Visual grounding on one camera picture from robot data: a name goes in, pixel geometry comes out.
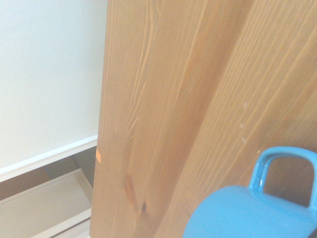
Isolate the blue enamel mug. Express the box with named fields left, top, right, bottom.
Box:
left=182, top=146, right=317, bottom=238

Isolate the white baseboard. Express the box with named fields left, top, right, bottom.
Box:
left=0, top=133, right=99, bottom=183

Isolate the white open door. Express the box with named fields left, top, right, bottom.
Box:
left=0, top=171, right=94, bottom=238

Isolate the white door frame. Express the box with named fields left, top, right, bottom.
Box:
left=29, top=208, right=93, bottom=238

